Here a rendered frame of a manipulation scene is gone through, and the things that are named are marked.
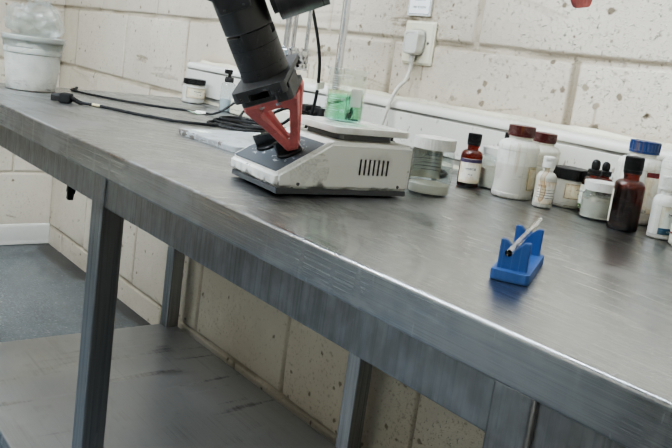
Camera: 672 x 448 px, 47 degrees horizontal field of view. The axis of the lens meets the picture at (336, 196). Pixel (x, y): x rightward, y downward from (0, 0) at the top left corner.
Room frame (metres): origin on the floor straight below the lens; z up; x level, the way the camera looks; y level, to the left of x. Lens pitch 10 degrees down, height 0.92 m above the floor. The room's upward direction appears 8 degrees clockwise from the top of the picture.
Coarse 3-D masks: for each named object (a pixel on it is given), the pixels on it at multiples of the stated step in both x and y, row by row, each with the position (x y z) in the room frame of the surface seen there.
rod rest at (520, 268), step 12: (516, 228) 0.73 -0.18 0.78; (504, 240) 0.66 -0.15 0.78; (528, 240) 0.73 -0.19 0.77; (540, 240) 0.72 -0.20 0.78; (504, 252) 0.66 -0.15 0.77; (516, 252) 0.65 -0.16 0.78; (528, 252) 0.65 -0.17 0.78; (504, 264) 0.66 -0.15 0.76; (516, 264) 0.65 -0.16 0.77; (528, 264) 0.65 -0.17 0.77; (540, 264) 0.71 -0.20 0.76; (492, 276) 0.65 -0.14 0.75; (504, 276) 0.65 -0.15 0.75; (516, 276) 0.64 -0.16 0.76; (528, 276) 0.64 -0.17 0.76
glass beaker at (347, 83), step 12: (336, 72) 0.99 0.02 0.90; (348, 72) 0.98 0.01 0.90; (360, 72) 0.98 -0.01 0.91; (336, 84) 0.99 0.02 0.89; (348, 84) 0.98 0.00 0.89; (360, 84) 0.99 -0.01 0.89; (336, 96) 0.98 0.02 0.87; (348, 96) 0.98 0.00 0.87; (360, 96) 0.99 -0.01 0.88; (336, 108) 0.98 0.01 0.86; (348, 108) 0.98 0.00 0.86; (360, 108) 0.99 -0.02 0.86; (336, 120) 0.98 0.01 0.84; (348, 120) 0.98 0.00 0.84; (360, 120) 1.00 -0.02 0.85
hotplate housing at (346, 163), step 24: (336, 144) 0.94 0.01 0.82; (360, 144) 0.96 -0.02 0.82; (384, 144) 0.99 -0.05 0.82; (240, 168) 0.98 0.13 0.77; (264, 168) 0.93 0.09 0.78; (288, 168) 0.91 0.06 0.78; (312, 168) 0.92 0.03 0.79; (336, 168) 0.94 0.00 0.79; (360, 168) 0.96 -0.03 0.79; (384, 168) 0.98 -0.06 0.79; (408, 168) 1.00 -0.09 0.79; (288, 192) 0.91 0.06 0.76; (312, 192) 0.93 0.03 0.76; (336, 192) 0.95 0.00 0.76; (360, 192) 0.97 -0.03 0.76; (384, 192) 0.99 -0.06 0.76
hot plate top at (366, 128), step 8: (304, 120) 1.01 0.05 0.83; (312, 120) 0.99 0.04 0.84; (320, 120) 1.00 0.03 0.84; (320, 128) 0.97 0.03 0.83; (328, 128) 0.96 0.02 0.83; (336, 128) 0.95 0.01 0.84; (344, 128) 0.95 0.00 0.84; (352, 128) 0.96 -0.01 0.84; (360, 128) 0.96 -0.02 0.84; (368, 128) 0.98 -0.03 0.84; (376, 128) 1.00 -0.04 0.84; (384, 128) 1.01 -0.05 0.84; (392, 128) 1.03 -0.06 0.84; (376, 136) 0.98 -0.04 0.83; (384, 136) 0.98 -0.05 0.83; (392, 136) 0.99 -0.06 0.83; (400, 136) 1.00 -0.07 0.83; (408, 136) 1.01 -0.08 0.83
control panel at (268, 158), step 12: (288, 132) 1.01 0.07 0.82; (252, 144) 1.01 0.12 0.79; (300, 144) 0.96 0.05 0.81; (312, 144) 0.95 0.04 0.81; (240, 156) 0.99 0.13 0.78; (252, 156) 0.97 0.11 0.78; (264, 156) 0.96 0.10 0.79; (276, 156) 0.95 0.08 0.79; (300, 156) 0.92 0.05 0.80; (276, 168) 0.91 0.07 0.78
